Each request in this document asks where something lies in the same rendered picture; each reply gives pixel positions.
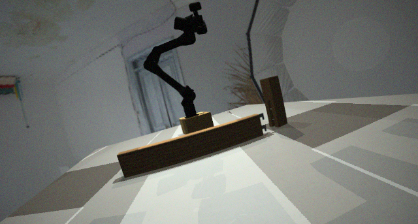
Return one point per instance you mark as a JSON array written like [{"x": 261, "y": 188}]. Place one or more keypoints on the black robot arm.
[{"x": 187, "y": 38}]

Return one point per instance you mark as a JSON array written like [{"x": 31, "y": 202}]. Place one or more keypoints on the brown wooden rail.
[{"x": 190, "y": 146}]

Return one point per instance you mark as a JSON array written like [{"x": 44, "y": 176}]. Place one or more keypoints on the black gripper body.
[{"x": 194, "y": 7}]

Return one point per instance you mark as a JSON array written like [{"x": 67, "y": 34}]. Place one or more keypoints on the brown wooden post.
[{"x": 273, "y": 101}]

